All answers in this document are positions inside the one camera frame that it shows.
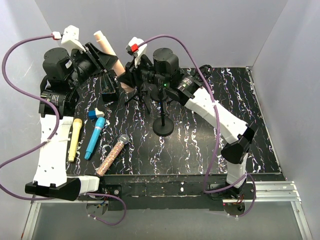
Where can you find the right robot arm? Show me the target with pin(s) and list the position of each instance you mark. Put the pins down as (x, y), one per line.
(165, 72)

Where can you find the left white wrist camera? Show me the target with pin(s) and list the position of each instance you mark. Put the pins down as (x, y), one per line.
(70, 39)

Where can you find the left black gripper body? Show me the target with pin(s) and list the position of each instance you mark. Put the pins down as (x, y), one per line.
(84, 65)

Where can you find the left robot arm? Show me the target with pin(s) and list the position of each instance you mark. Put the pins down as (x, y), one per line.
(66, 69)

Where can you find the pale pink microphone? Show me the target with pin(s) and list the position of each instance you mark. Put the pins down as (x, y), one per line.
(107, 48)

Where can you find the black tripod shock-mount stand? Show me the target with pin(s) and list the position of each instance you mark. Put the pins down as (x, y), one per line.
(206, 71)

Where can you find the blue white small box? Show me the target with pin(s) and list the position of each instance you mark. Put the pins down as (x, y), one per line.
(95, 114)

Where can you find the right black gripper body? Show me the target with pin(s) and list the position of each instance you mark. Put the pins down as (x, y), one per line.
(145, 73)

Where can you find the glitter silver-head microphone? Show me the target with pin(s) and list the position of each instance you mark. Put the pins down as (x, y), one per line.
(115, 151)

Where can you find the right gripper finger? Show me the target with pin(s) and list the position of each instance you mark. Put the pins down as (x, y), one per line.
(130, 67)
(127, 79)

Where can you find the black round-base mic stand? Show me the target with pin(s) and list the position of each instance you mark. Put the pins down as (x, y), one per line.
(162, 126)

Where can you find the cream yellow microphone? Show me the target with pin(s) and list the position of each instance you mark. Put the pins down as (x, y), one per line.
(76, 127)

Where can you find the teal blue microphone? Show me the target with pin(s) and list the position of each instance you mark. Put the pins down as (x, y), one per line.
(99, 124)

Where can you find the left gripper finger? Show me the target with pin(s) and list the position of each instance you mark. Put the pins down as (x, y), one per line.
(104, 60)
(93, 73)

